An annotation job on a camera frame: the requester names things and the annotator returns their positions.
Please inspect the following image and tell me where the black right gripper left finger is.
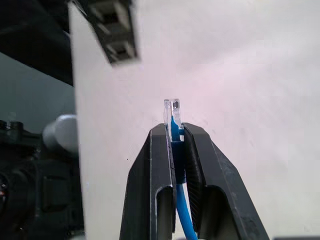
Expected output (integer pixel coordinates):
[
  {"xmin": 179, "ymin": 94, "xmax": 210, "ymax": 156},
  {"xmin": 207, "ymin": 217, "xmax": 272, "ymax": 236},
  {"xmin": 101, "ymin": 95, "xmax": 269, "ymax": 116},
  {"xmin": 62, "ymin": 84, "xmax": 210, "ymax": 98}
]
[{"xmin": 119, "ymin": 123, "xmax": 178, "ymax": 240}]

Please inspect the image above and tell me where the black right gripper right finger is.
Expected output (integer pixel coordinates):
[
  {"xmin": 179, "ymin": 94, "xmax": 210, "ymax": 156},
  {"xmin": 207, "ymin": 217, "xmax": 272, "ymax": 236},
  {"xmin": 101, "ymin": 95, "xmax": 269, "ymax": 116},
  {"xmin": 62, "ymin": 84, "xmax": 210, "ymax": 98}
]
[{"xmin": 183, "ymin": 122, "xmax": 271, "ymax": 240}]

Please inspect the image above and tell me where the blue Ethernet cable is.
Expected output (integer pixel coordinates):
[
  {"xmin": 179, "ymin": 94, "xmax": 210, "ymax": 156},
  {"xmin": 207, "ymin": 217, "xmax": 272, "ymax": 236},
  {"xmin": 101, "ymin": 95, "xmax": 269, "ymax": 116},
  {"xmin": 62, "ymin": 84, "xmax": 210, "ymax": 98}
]
[{"xmin": 163, "ymin": 98, "xmax": 200, "ymax": 240}]

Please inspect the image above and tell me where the small black box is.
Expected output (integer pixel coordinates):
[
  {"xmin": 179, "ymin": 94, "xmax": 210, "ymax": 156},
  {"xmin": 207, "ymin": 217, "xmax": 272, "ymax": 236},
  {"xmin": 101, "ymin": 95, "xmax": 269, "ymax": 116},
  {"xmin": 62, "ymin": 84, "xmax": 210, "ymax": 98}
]
[{"xmin": 81, "ymin": 0, "xmax": 142, "ymax": 68}]

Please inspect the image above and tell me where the black robot body housing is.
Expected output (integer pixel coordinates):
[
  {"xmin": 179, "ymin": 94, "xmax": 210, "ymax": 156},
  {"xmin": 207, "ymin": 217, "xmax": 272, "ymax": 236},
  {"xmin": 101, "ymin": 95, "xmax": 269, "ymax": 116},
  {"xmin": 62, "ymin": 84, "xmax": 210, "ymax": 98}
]
[{"xmin": 0, "ymin": 119, "xmax": 85, "ymax": 240}]

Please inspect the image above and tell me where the large dark background object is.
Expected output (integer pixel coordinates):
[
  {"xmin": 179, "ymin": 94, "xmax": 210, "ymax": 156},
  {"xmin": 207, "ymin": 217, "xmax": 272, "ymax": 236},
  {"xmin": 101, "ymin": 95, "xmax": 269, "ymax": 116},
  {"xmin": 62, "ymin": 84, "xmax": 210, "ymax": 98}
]
[{"xmin": 0, "ymin": 0, "xmax": 74, "ymax": 87}]

